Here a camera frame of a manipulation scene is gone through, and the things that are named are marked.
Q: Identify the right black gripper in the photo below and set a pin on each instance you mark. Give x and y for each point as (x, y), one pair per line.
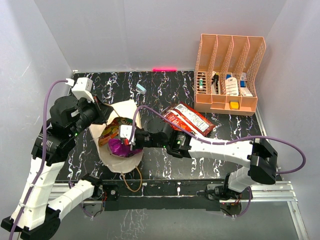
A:
(136, 145)

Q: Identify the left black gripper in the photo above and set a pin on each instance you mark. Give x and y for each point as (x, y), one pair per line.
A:
(103, 110)

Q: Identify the purple snack packet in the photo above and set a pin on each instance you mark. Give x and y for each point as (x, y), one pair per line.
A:
(118, 148)

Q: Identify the brown paper bag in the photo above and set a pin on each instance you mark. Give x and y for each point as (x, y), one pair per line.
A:
(116, 164)

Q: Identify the red Doritos chips bag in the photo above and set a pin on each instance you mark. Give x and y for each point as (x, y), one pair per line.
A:
(188, 119)

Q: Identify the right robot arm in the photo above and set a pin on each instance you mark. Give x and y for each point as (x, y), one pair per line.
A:
(257, 158)

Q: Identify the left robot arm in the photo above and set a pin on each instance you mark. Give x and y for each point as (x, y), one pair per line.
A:
(36, 217)

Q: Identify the colourful candy packet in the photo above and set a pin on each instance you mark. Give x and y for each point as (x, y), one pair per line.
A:
(111, 131)

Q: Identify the light blue stapler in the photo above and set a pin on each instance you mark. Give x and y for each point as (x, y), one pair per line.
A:
(140, 89)

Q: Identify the pink tape strip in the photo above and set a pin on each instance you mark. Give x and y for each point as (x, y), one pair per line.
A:
(164, 69)

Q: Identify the yellow sticky notes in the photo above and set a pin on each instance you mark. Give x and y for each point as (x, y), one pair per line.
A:
(234, 105)

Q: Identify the white labelled bottle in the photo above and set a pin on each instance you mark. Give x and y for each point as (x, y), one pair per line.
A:
(231, 86)

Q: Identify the orange desk organizer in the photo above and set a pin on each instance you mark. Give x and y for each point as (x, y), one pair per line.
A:
(223, 56)

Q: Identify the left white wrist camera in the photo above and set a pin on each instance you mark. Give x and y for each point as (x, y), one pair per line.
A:
(81, 88)

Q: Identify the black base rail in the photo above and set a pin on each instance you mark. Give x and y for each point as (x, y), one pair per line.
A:
(181, 194)

